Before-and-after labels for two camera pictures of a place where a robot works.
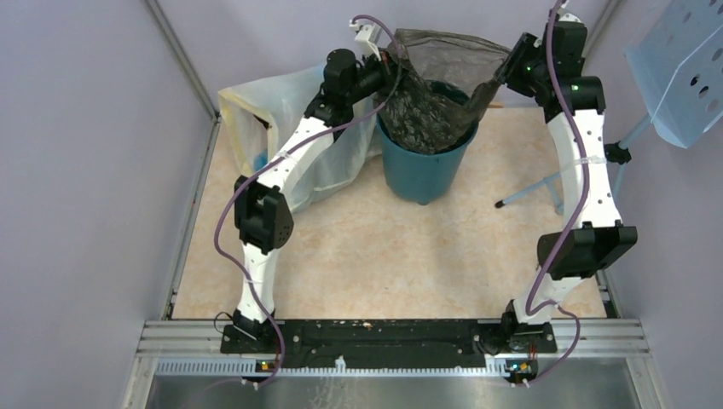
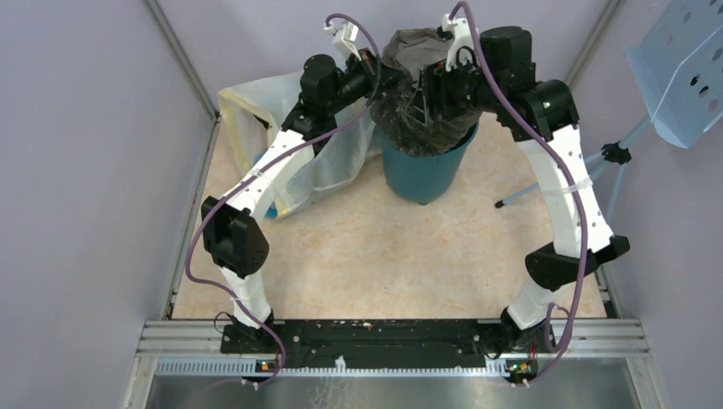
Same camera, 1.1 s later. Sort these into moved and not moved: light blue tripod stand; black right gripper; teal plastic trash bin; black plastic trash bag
Moved: black right gripper
Not moved: black plastic trash bag; light blue tripod stand; teal plastic trash bin
